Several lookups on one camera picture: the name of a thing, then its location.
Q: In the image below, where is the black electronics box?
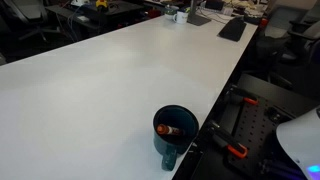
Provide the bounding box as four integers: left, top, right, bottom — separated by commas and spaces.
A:
204, 0, 225, 11

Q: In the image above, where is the black office chair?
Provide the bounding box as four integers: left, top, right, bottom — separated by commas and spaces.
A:
268, 21, 320, 101

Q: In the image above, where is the dark red object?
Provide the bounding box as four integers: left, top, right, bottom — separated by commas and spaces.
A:
148, 8, 163, 19

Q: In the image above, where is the dark office chair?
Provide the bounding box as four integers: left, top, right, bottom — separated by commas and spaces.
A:
0, 0, 63, 43

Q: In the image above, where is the dark teal mug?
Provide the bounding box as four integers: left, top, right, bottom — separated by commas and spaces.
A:
152, 104, 200, 172

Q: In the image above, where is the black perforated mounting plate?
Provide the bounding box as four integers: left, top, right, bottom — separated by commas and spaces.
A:
227, 94, 298, 179

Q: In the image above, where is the black wedge shaped device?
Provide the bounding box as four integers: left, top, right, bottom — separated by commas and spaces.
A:
218, 16, 248, 43

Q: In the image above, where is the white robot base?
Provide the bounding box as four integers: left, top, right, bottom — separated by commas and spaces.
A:
275, 105, 320, 180

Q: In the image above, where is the orange capped marker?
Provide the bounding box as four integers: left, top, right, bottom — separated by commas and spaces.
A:
156, 123, 185, 137

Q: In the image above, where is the grey monitor stand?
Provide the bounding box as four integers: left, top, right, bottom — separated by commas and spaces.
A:
186, 0, 212, 27

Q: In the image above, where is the black desk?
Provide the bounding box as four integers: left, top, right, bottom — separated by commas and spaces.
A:
44, 0, 146, 38

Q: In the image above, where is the orange handled black clamp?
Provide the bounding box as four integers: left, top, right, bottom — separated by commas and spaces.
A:
205, 120, 249, 160
226, 84, 260, 107

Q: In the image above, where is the white coffee mug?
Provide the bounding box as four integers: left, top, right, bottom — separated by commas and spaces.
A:
172, 10, 190, 25

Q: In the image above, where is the grey office chair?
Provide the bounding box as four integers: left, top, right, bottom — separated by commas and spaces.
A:
264, 3, 320, 39

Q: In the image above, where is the yellow tool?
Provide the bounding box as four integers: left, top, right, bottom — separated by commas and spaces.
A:
95, 0, 109, 9

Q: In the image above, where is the green white bowl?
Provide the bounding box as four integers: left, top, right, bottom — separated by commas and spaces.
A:
164, 4, 180, 21

